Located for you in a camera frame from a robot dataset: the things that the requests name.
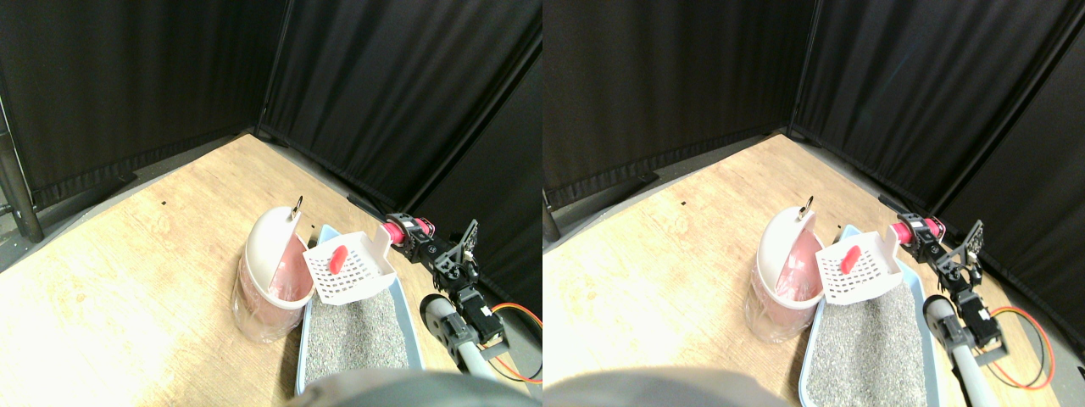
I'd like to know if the orange wire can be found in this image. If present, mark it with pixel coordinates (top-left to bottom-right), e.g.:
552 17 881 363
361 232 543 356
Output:
490 302 543 384
988 305 1055 390

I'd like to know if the black curtain stand foot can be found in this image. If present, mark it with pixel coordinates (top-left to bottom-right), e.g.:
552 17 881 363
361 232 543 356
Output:
346 193 384 220
876 193 915 218

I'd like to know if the white scoop with red handle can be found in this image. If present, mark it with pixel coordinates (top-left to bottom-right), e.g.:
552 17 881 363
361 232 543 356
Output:
815 215 922 307
302 215 409 307

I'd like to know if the black bracket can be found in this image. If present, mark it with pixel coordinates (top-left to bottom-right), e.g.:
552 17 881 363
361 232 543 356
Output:
435 218 481 274
948 218 987 274

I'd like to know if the grey curtain stand pole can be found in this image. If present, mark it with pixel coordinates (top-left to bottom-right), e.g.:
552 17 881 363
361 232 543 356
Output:
0 93 45 243

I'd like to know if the white bin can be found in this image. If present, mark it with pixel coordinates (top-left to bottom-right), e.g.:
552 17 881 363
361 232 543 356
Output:
231 196 317 345
745 196 828 345

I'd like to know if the blue litter tray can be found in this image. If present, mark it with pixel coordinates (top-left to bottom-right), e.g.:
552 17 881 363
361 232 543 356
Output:
798 224 943 407
293 224 427 397

